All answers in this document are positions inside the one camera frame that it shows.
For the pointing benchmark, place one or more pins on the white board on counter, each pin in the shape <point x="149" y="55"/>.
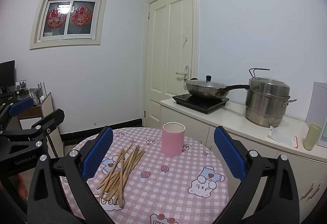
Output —
<point x="318" y="110"/>

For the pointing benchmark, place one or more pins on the white kitchen counter cabinet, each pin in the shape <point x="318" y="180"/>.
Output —
<point x="309" y="167"/>

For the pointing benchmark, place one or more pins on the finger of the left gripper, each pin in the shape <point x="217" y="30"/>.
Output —
<point x="41" y="130"/>
<point x="21" y="106"/>

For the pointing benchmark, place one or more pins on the pink checkered tablecloth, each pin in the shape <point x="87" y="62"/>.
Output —
<point x="190" y="188"/>

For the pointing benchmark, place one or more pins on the pink cylindrical utensil cup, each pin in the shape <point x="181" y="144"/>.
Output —
<point x="172" y="139"/>

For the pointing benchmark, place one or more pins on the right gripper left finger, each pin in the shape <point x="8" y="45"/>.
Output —
<point x="47" y="202"/>

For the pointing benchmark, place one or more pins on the cream panel door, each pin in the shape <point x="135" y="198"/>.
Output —
<point x="171" y="53"/>

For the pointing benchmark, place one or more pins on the steel wok with lid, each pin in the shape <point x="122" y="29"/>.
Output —
<point x="210" y="89"/>

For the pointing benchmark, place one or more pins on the window with red decorations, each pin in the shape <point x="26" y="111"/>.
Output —
<point x="68" y="23"/>

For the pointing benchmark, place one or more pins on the white wooden side cabinet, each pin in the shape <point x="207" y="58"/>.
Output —
<point x="35" y="114"/>

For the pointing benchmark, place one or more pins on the black induction cooktop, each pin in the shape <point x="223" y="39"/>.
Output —
<point x="200" y="104"/>

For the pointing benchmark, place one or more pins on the pale green plastic cup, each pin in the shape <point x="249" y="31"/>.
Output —
<point x="312" y="136"/>

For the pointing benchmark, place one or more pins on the black computer monitor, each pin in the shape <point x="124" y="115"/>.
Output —
<point x="7" y="75"/>

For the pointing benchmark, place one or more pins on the white paper booklet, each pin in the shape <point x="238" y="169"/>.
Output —
<point x="283" y="138"/>

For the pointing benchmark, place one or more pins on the stainless steel steamer pot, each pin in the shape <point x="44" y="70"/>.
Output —
<point x="267" y="100"/>

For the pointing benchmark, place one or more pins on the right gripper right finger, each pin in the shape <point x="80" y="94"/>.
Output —
<point x="267" y="192"/>

